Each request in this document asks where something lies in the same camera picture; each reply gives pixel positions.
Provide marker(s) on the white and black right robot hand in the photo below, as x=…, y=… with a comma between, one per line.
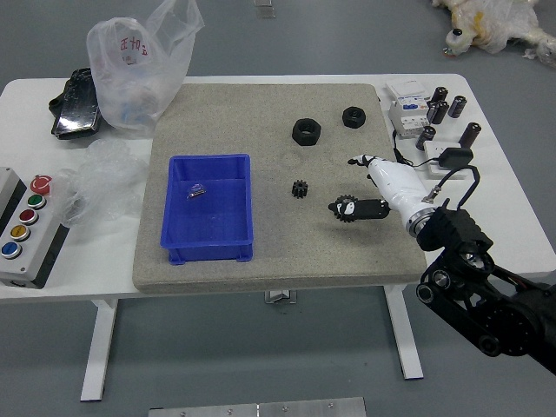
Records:
x=397, y=184

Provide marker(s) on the big black gear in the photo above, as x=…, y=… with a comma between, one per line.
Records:
x=347, y=199

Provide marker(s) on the small black gear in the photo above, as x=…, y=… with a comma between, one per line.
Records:
x=300, y=189

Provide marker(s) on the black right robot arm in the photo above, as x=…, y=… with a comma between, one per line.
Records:
x=456, y=226

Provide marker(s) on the small black hex nut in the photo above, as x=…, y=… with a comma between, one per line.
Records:
x=348, y=121

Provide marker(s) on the big black hex nut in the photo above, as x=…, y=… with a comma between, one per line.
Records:
x=299, y=138

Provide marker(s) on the grey push-button control box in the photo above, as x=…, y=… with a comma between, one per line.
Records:
x=39, y=247

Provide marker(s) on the black cylindrical capacitor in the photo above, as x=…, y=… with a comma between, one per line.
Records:
x=441, y=95
x=471, y=134
x=458, y=107
x=438, y=112
x=425, y=138

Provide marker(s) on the black plug adapter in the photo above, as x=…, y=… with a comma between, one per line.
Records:
x=455, y=157

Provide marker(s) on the white circuit breaker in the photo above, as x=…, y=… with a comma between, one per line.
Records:
x=406, y=108

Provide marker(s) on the grey-brown foam mat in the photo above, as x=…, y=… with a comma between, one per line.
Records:
x=278, y=243

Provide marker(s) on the white table leg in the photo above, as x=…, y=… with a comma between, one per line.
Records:
x=406, y=339
x=97, y=347

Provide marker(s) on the plush toy in plastic wrap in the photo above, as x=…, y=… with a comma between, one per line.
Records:
x=495, y=21

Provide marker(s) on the blue plastic bin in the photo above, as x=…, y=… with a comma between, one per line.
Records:
x=208, y=217

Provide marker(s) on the small screw in clear bag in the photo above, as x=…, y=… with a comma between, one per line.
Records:
x=196, y=191

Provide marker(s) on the small metal floor plate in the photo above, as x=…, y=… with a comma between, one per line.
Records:
x=265, y=8

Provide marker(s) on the grey metal floor plate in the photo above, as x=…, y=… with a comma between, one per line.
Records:
x=256, y=409

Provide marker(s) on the white plastic bag red print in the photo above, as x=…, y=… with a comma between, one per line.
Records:
x=130, y=87

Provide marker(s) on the crumpled clear plastic wrap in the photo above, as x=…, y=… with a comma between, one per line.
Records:
x=104, y=174

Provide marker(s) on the black plastic tray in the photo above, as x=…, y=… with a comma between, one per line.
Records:
x=76, y=108

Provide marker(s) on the red emergency stop button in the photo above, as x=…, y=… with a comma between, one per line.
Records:
x=41, y=184

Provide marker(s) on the green push button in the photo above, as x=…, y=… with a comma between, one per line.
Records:
x=36, y=201

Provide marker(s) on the red push button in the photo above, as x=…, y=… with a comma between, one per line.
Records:
x=28, y=216

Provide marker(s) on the yellow push button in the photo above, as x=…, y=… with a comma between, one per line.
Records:
x=19, y=232

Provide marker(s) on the blue push button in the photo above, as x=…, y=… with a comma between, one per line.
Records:
x=10, y=250

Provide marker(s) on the metal bracket under table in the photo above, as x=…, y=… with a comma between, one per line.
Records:
x=280, y=296

